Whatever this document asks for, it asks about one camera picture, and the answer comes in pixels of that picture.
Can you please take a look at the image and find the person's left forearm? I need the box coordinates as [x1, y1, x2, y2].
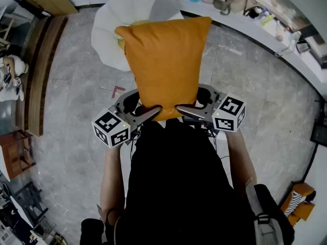
[99, 143, 124, 219]

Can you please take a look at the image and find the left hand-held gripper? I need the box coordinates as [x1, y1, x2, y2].
[91, 89, 164, 149]

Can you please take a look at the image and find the silver kettle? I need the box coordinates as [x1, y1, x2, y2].
[296, 41, 311, 55]

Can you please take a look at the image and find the brown wooden stool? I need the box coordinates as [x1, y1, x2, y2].
[0, 130, 35, 180]

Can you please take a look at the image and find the olive green bag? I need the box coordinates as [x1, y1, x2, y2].
[213, 0, 231, 15]

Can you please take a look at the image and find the white window ledge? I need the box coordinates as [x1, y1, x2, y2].
[84, 0, 327, 96]

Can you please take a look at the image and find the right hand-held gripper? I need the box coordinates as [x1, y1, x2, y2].
[175, 84, 246, 135]

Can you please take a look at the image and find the grey shoulder bag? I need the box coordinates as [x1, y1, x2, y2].
[245, 177, 285, 245]

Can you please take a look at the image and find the wooden step platform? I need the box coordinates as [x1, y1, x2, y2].
[15, 15, 68, 137]

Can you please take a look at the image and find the beige handbag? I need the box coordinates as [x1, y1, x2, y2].
[229, 0, 256, 16]

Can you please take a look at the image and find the orange pillow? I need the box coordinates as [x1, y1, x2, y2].
[114, 16, 213, 122]

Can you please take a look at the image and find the person's right forearm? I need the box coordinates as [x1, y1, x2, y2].
[226, 130, 258, 196]

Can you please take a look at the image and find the white petal-shaped armchair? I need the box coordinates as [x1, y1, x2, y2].
[91, 0, 184, 72]

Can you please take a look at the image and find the black chair frame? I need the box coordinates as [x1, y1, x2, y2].
[12, 182, 49, 229]

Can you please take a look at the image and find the yellow seat pad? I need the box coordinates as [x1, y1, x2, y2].
[116, 20, 149, 51]

